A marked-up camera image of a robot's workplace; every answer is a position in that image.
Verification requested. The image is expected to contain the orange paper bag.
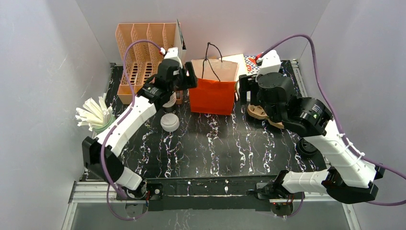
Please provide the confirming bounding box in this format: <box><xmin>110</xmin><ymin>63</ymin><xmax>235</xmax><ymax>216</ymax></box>
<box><xmin>186</xmin><ymin>42</ymin><xmax>239</xmax><ymax>116</ymax></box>

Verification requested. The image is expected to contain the brown pulp cup carrier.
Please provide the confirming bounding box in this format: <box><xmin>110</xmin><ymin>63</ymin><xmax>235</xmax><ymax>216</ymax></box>
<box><xmin>247</xmin><ymin>104</ymin><xmax>284</xmax><ymax>129</ymax></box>

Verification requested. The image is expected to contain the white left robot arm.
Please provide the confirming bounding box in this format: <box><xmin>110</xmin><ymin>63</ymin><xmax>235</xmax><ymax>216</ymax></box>
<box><xmin>82</xmin><ymin>59</ymin><xmax>197</xmax><ymax>191</ymax></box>

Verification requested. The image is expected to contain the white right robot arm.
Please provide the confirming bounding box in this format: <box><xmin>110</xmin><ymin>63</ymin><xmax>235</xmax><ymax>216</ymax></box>
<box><xmin>239</xmin><ymin>72</ymin><xmax>384</xmax><ymax>204</ymax></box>

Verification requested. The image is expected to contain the cream paper bag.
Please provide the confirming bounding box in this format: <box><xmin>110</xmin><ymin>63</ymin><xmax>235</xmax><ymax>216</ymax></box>
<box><xmin>222</xmin><ymin>54</ymin><xmax>248</xmax><ymax>81</ymax></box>

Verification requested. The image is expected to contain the blue checkered paper bag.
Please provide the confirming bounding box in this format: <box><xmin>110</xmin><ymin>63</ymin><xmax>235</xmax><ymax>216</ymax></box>
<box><xmin>244</xmin><ymin>56</ymin><xmax>260</xmax><ymax>74</ymax></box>

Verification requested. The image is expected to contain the stack of white paper cups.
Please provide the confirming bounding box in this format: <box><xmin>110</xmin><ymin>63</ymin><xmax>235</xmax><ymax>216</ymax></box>
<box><xmin>163</xmin><ymin>92</ymin><xmax>176</xmax><ymax>113</ymax></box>

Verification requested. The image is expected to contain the pink desk organizer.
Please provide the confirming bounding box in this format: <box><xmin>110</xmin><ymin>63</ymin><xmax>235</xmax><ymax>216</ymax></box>
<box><xmin>115</xmin><ymin>22</ymin><xmax>186</xmax><ymax>92</ymax></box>

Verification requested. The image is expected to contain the white lid stack upper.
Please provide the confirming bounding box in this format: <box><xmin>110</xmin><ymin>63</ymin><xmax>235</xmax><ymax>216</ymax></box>
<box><xmin>160</xmin><ymin>113</ymin><xmax>180</xmax><ymax>132</ymax></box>

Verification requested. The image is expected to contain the white wrapped straws bundle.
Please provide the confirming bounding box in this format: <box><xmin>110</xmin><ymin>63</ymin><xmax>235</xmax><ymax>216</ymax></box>
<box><xmin>75</xmin><ymin>93</ymin><xmax>114</xmax><ymax>131</ymax></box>

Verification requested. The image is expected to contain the green paper cup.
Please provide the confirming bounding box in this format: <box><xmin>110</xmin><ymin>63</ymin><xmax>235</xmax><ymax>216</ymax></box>
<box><xmin>92</xmin><ymin>115</ymin><xmax>116</xmax><ymax>134</ymax></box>

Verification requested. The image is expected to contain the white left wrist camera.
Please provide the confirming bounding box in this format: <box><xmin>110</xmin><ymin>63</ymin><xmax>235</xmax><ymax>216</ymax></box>
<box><xmin>164</xmin><ymin>47</ymin><xmax>183</xmax><ymax>68</ymax></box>

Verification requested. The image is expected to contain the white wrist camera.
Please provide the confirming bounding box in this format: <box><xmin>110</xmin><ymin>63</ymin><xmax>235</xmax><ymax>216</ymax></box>
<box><xmin>164</xmin><ymin>47</ymin><xmax>183</xmax><ymax>68</ymax></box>
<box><xmin>256</xmin><ymin>50</ymin><xmax>281</xmax><ymax>75</ymax></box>

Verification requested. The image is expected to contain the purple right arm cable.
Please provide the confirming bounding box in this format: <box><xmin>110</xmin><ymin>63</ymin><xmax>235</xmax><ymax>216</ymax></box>
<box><xmin>257</xmin><ymin>34</ymin><xmax>406</xmax><ymax>219</ymax></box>

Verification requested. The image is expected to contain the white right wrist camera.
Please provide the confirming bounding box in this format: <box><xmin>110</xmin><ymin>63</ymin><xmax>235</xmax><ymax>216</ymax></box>
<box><xmin>256</xmin><ymin>50</ymin><xmax>281</xmax><ymax>75</ymax></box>

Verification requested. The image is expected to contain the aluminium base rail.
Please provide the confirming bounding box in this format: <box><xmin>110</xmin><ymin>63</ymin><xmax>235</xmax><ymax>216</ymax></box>
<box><xmin>68</xmin><ymin>181</ymin><xmax>353</xmax><ymax>204</ymax></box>

